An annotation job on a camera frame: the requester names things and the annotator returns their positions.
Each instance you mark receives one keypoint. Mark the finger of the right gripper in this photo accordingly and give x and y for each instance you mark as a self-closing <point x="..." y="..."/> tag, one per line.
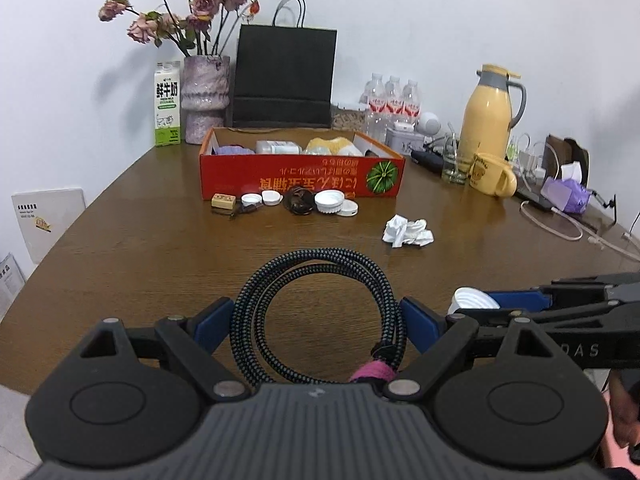
<point x="625" y="286"/>
<point x="553" y="297"/>

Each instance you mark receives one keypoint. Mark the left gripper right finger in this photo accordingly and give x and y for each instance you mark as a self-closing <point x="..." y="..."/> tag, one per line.
<point x="445" y="344"/>

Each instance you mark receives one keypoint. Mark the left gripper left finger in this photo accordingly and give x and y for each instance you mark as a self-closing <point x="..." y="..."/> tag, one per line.
<point x="190" y="344"/>

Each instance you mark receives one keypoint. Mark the person's right hand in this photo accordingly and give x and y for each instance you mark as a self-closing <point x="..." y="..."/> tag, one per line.
<point x="624" y="412"/>

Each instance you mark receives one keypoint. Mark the purple tissue pack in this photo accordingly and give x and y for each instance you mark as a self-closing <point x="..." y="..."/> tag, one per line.
<point x="568" y="196"/>

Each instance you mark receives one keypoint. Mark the crumpled white tissue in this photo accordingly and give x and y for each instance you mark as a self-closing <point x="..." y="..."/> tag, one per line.
<point x="399" y="231"/>

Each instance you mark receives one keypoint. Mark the yellow mug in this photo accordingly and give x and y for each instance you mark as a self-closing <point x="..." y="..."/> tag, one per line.
<point x="492" y="176"/>

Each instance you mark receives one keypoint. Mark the small wooden stamp block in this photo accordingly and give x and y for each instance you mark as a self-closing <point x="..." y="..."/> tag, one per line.
<point x="223" y="201"/>

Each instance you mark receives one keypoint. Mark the white small jar lid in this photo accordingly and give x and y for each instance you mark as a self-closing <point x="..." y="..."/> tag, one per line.
<point x="349" y="208"/>

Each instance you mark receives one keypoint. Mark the clear drinking glass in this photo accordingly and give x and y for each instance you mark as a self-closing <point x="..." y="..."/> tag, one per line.
<point x="451" y="171"/>

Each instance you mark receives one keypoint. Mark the red cardboard box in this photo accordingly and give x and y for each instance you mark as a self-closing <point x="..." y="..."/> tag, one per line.
<point x="376" y="172"/>

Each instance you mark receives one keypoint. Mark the white flat round container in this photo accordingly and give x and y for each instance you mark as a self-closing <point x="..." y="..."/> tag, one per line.
<point x="329" y="201"/>

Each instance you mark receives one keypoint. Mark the yellow thermos jug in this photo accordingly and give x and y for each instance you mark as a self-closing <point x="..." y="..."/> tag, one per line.
<point x="496" y="106"/>

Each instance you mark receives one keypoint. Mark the white plastic bottle in box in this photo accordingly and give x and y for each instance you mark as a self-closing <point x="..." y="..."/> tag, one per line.
<point x="277" y="147"/>

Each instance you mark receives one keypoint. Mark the water bottle left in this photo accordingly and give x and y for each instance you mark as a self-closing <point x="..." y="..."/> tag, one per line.
<point x="374" y="96"/>

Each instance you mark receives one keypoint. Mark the water bottle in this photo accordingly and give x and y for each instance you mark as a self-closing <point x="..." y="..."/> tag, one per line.
<point x="394" y="102"/>
<point x="411" y="102"/>
<point x="374" y="96"/>

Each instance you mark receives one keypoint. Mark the water bottle middle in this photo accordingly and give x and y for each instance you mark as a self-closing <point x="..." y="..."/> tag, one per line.
<point x="394" y="102"/>

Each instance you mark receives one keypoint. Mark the water bottle right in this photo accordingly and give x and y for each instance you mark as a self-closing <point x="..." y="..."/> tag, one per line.
<point x="411" y="102"/>

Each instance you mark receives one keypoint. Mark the purple marbled vase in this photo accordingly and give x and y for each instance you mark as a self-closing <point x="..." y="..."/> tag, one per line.
<point x="204" y="95"/>

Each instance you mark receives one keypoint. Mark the green white milk carton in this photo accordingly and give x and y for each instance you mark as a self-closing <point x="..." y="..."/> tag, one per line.
<point x="167" y="106"/>

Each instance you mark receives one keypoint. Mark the black paper bag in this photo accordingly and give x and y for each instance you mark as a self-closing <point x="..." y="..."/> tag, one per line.
<point x="283" y="75"/>

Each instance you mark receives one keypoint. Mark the dried pink rose bouquet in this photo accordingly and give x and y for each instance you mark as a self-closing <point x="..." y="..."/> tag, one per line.
<point x="194" y="27"/>

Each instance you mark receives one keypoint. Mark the white panel against wall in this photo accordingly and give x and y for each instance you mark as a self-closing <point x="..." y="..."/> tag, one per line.
<point x="44" y="216"/>

